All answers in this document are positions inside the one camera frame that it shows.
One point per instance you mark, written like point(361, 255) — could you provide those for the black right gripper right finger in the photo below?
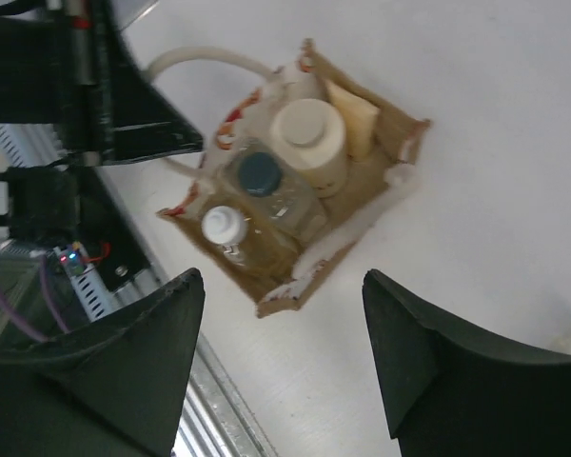
point(451, 388)

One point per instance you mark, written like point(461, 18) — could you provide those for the aluminium mounting rail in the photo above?
point(209, 381)

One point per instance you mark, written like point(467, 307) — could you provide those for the cream lotion bottle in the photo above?
point(309, 135)

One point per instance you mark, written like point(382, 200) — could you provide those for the white perforated cable duct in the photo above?
point(96, 301)

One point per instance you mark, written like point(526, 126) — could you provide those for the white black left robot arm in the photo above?
point(66, 201)

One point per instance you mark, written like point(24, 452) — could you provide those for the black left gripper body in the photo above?
point(46, 71)

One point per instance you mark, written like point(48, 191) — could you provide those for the cream squeeze tube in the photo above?
point(360, 118)

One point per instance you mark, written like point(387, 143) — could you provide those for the clear bottle dark cap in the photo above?
point(275, 191)

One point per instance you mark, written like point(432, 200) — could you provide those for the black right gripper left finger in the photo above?
point(54, 399)

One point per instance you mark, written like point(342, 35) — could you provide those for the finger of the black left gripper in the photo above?
point(135, 122)

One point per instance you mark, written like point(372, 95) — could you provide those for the clear bottle white cap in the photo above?
point(248, 243)

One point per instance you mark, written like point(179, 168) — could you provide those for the small circuit board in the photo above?
point(73, 259)

